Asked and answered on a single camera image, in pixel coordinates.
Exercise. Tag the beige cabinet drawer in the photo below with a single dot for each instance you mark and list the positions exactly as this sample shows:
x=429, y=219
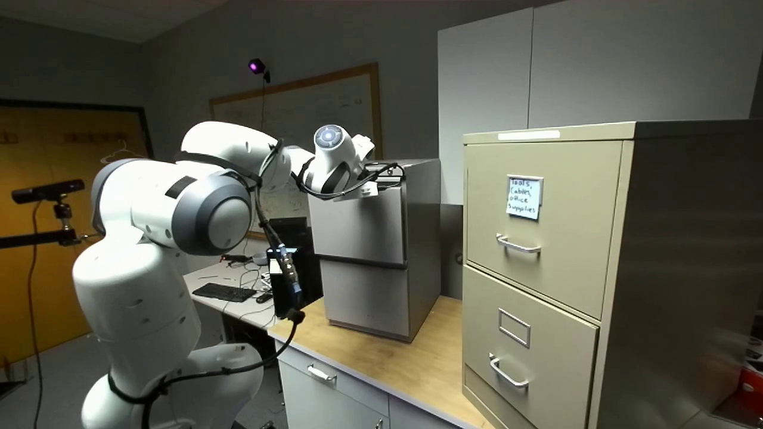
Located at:
x=527, y=365
x=566, y=251

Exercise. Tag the white cabinet drawer handle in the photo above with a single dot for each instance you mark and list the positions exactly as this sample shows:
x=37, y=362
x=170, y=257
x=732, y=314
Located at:
x=321, y=374

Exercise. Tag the beige cabinet top drawer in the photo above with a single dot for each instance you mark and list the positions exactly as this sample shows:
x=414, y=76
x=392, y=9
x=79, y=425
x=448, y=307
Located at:
x=566, y=251

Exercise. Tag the black keyboard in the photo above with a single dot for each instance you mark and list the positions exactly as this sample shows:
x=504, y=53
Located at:
x=223, y=290

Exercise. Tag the beige cabinet bottom drawer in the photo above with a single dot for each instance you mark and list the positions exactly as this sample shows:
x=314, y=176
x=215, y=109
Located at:
x=527, y=365

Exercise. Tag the white paper label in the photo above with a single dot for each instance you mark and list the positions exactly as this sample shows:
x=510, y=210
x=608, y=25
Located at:
x=526, y=195

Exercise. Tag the black camera on stand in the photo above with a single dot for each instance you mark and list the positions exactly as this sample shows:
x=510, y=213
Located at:
x=46, y=191

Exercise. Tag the wood-framed whiteboard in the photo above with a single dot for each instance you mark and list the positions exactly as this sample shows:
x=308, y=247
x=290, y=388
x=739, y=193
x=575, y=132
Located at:
x=297, y=108

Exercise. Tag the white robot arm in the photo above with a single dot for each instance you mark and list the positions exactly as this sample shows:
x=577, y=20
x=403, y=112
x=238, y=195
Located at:
x=129, y=283

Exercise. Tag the white wall cabinet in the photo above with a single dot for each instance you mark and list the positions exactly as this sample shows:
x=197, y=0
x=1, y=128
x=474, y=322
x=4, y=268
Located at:
x=594, y=60

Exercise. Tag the beige two-drawer file cabinet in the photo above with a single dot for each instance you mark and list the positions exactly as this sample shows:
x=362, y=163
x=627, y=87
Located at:
x=684, y=268

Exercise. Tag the purple light camera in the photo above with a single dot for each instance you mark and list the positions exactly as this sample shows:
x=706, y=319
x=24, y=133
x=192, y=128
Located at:
x=257, y=66

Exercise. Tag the grey left file cabinet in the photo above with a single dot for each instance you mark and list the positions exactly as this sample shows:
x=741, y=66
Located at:
x=392, y=297

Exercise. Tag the grey under-table cabinet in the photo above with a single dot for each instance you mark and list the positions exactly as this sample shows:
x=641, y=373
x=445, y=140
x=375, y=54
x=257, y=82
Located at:
x=349, y=404

